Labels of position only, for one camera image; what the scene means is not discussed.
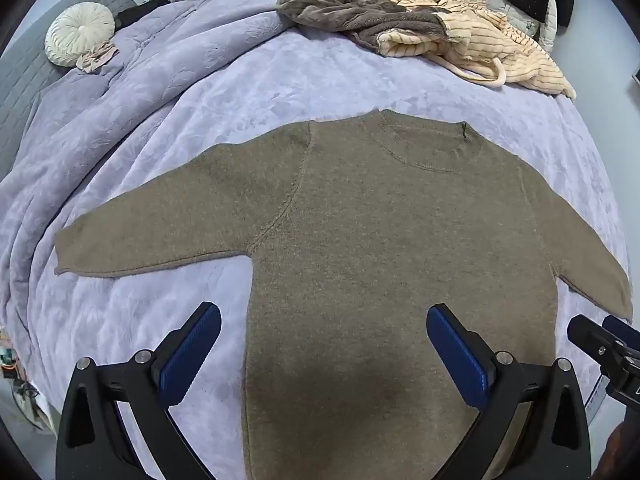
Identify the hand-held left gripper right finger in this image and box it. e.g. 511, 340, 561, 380
426, 303, 592, 480

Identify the dark cloth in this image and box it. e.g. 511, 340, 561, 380
115, 0, 173, 28

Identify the colourful cable clutter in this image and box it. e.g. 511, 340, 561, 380
0, 327, 41, 428

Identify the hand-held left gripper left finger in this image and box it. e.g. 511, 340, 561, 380
55, 301, 222, 480

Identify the lavender plush blanket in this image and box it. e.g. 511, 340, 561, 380
0, 0, 631, 480

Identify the small beige crumpled cloth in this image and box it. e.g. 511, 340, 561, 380
75, 40, 121, 73

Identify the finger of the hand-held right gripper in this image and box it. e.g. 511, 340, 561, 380
567, 314, 631, 366
601, 315, 640, 348

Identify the white puffer jacket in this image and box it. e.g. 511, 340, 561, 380
482, 0, 558, 53

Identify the round cream pleated pillow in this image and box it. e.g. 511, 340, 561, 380
45, 2, 117, 68

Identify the cream striped garment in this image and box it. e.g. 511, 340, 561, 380
357, 0, 577, 100

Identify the brown fleece garment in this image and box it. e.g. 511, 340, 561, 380
276, 0, 451, 53

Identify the olive knit sweater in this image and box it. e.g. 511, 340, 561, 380
54, 109, 633, 480

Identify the grey quilted headboard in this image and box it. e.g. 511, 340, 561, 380
0, 0, 136, 176

